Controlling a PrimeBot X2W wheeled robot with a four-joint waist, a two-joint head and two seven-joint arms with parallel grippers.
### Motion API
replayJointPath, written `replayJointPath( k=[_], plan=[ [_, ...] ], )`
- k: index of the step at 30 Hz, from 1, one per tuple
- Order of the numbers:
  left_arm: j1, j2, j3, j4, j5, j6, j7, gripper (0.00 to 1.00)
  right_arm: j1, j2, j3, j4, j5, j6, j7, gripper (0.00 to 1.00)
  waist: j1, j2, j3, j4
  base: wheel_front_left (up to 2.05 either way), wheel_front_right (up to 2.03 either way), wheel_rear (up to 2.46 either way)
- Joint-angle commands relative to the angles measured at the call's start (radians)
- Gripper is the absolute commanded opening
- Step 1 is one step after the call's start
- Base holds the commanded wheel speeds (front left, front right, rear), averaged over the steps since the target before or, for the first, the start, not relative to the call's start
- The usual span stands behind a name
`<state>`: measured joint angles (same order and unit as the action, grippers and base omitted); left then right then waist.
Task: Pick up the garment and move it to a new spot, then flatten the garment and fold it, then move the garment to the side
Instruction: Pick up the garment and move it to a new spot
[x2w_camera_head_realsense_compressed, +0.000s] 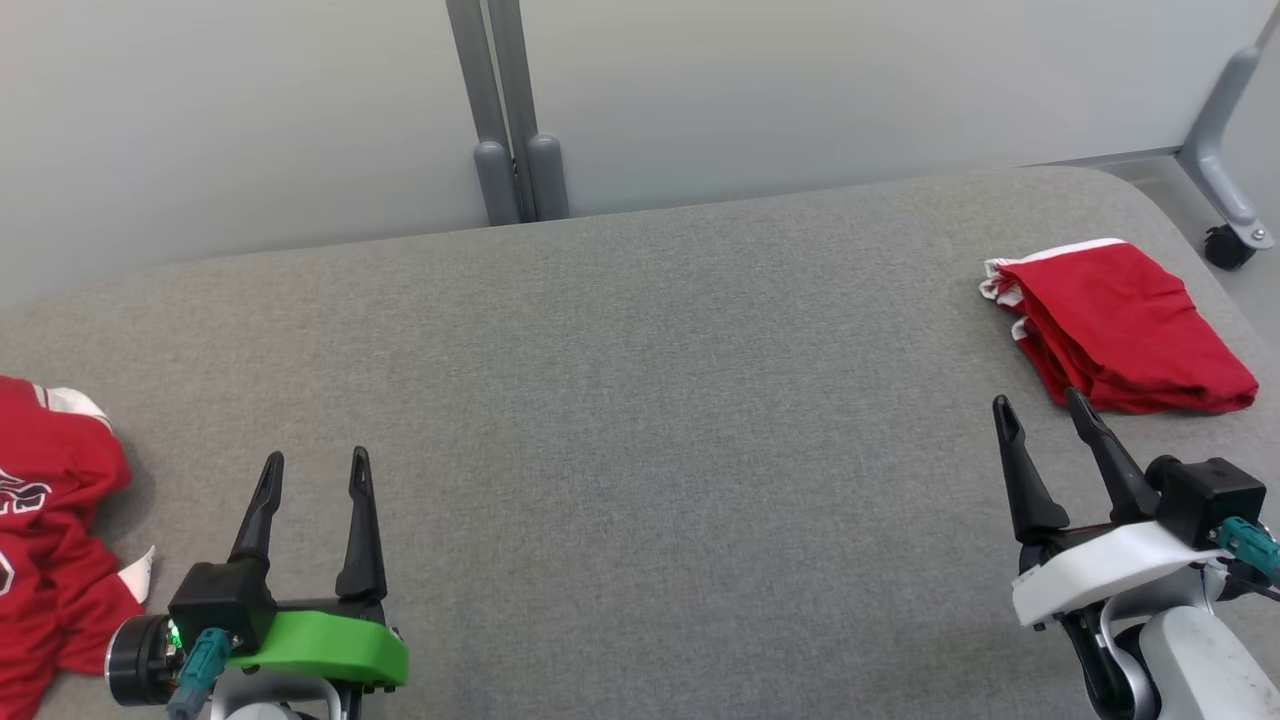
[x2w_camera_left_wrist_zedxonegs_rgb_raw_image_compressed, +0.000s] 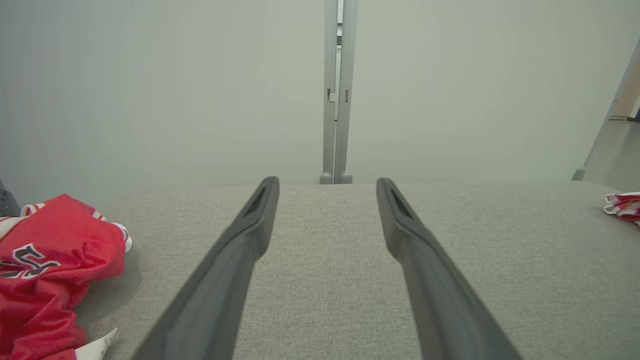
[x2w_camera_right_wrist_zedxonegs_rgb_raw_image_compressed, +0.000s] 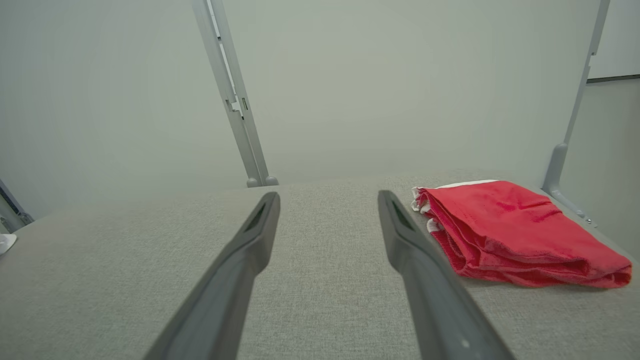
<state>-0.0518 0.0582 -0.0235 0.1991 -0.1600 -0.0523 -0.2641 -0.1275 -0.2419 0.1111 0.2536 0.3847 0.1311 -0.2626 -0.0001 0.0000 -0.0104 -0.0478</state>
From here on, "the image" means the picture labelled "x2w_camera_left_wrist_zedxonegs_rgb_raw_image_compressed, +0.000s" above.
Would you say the pink white crumpled cloth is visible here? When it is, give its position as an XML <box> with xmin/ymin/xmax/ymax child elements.
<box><xmin>602</xmin><ymin>191</ymin><xmax>640</xmax><ymax>228</ymax></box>

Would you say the grey partition support leg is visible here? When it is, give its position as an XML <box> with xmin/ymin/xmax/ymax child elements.
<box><xmin>0</xmin><ymin>179</ymin><xmax>22</xmax><ymax>218</ymax></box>
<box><xmin>572</xmin><ymin>37</ymin><xmax>640</xmax><ymax>182</ymax></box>

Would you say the red basketball jersey white trim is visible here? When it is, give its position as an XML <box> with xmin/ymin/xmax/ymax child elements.
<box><xmin>0</xmin><ymin>194</ymin><xmax>133</xmax><ymax>360</ymax></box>

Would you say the grey double partition post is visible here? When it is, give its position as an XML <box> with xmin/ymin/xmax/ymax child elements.
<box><xmin>320</xmin><ymin>0</ymin><xmax>359</xmax><ymax>185</ymax></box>

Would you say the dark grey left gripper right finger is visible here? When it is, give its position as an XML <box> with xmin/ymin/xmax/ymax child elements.
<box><xmin>376</xmin><ymin>177</ymin><xmax>523</xmax><ymax>360</ymax></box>

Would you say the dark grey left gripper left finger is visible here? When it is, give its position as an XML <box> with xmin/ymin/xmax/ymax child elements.
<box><xmin>131</xmin><ymin>176</ymin><xmax>280</xmax><ymax>360</ymax></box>

